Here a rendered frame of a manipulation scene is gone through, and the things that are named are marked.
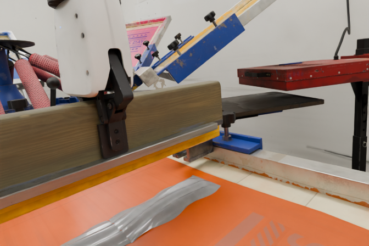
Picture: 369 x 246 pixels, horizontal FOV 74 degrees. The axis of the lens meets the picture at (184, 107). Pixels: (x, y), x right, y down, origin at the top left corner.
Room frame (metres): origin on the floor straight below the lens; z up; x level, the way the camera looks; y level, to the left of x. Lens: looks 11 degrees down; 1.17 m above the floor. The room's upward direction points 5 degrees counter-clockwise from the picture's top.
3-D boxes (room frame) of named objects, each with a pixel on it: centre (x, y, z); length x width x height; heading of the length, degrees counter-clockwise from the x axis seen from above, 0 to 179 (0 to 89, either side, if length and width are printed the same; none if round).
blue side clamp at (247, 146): (0.56, -0.03, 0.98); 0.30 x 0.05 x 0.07; 42
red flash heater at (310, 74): (1.28, -0.67, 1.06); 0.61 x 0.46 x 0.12; 102
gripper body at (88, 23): (0.29, 0.10, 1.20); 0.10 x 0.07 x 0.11; 42
